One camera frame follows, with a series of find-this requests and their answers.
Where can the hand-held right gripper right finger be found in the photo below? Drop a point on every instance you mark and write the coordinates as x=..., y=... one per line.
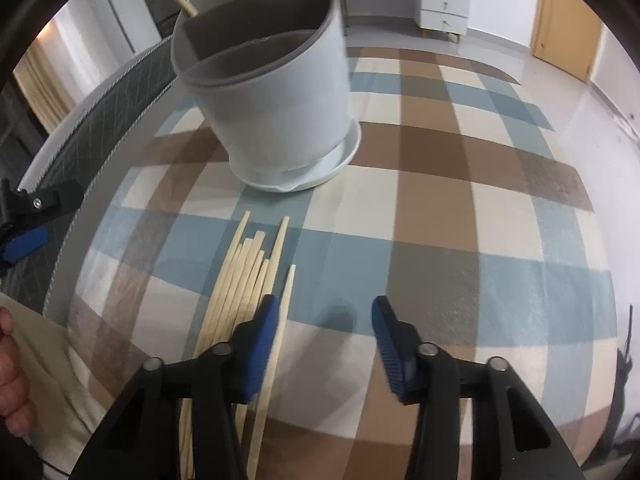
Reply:
x=392, y=355

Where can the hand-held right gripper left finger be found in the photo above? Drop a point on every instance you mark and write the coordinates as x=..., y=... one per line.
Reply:
x=262, y=345

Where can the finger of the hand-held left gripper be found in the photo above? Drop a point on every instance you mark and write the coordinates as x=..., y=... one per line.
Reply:
x=25, y=244

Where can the pile of bamboo chopsticks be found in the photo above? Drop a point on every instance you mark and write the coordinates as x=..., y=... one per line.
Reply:
x=235, y=285

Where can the white and grey utensil holder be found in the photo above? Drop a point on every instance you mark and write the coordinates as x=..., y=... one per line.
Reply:
x=280, y=110

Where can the person's left hand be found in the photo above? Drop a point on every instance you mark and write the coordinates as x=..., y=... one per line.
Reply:
x=15, y=390

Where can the dark grey quilted bed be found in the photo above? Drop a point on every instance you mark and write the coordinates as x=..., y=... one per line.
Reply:
x=100, y=125

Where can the cream cloth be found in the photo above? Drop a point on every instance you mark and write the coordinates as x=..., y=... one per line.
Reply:
x=50, y=385

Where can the beige curtain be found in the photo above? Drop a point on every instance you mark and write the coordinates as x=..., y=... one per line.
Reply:
x=42, y=85

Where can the black stand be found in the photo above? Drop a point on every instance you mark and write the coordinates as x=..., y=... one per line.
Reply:
x=622, y=370

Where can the white wardrobe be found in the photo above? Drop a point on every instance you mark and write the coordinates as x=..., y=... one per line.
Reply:
x=100, y=10

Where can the white dresser with drawers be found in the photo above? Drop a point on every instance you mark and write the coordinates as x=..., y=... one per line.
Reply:
x=445, y=0

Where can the light wooden door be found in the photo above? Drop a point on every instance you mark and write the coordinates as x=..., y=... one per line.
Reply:
x=565, y=25

